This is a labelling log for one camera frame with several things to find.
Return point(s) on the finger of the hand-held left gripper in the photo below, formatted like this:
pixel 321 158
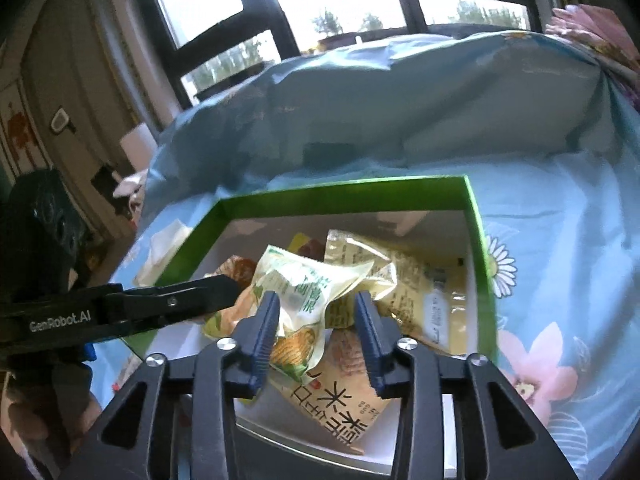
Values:
pixel 175 302

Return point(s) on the black window frame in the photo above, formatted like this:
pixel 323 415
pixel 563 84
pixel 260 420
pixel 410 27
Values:
pixel 270 0

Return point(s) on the green cardboard box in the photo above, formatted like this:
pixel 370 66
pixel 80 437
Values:
pixel 350 197

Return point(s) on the white wall switch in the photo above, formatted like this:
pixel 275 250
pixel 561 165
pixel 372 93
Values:
pixel 60 121

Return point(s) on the pale yellow snack packet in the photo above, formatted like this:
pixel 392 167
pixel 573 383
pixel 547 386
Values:
pixel 420 290

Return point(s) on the red yellow snack packet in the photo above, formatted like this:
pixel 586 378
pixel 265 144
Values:
pixel 306 246

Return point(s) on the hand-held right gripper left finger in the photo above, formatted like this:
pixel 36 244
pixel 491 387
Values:
pixel 263 335

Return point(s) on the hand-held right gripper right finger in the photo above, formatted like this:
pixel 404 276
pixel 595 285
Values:
pixel 368 340

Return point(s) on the pink floral cloth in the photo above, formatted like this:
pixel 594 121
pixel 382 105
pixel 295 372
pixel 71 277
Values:
pixel 595 30

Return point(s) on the wall picture with orange figure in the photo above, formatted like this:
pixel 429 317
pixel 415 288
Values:
pixel 17 130

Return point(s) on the green yellow corn snack packet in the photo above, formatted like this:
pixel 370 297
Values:
pixel 300 285

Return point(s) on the person's left hand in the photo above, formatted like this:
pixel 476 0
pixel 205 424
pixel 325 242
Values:
pixel 30 420

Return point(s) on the orange snack packet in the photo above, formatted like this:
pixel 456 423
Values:
pixel 239 270

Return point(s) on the white paper roll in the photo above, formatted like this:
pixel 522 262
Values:
pixel 139 147

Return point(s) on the light blue floral bedsheet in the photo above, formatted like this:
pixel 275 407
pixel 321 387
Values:
pixel 400 110

